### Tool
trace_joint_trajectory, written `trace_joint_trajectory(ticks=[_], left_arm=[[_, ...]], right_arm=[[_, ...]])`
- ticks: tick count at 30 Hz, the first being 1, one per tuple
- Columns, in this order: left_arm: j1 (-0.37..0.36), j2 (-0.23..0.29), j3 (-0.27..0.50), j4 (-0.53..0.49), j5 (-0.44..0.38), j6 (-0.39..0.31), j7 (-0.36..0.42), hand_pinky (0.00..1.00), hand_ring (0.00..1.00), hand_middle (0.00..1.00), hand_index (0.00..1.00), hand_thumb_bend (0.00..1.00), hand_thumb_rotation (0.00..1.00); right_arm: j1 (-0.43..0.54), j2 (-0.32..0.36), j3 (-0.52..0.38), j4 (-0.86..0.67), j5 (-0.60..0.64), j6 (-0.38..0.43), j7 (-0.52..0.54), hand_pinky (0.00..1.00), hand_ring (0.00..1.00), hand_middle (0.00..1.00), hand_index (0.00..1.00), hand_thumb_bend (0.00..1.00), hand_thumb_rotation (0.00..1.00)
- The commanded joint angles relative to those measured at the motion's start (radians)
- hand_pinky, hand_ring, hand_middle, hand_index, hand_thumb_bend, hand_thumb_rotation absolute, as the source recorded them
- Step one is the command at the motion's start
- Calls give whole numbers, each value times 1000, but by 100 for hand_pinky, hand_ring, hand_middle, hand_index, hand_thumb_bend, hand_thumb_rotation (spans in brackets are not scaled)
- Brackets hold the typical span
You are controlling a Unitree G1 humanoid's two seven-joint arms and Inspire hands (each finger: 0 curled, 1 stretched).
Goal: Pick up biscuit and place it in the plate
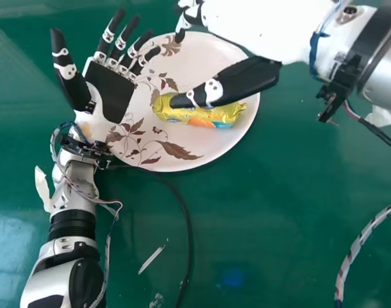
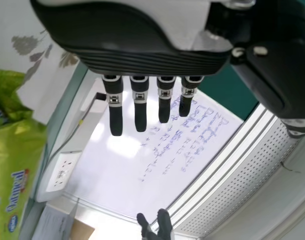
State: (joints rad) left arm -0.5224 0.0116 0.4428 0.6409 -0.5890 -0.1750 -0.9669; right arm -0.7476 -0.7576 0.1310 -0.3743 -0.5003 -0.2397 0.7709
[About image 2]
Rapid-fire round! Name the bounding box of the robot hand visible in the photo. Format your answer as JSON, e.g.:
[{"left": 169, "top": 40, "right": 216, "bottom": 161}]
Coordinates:
[
  {"left": 136, "top": 208, "right": 174, "bottom": 240},
  {"left": 29, "top": 0, "right": 305, "bottom": 138}
]

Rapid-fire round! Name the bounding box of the yellow-green biscuit packet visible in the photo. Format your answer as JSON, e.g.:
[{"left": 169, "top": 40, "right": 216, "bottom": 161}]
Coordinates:
[{"left": 0, "top": 69, "right": 49, "bottom": 240}]

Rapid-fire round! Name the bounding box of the plate with brown leaf pattern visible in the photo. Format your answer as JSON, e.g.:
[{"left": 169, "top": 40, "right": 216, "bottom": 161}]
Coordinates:
[{"left": 0, "top": 0, "right": 89, "bottom": 126}]

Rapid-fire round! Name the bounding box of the whiteboard with handwriting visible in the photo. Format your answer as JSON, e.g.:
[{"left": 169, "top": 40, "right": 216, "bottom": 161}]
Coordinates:
[{"left": 63, "top": 82, "right": 244, "bottom": 222}]

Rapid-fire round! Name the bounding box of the white socket strip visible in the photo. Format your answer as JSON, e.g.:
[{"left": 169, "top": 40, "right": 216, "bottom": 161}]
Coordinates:
[{"left": 36, "top": 72, "right": 109, "bottom": 203}]

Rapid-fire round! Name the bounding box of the perforated metal cable duct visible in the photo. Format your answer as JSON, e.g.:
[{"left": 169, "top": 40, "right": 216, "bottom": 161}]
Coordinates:
[{"left": 166, "top": 103, "right": 303, "bottom": 239}]

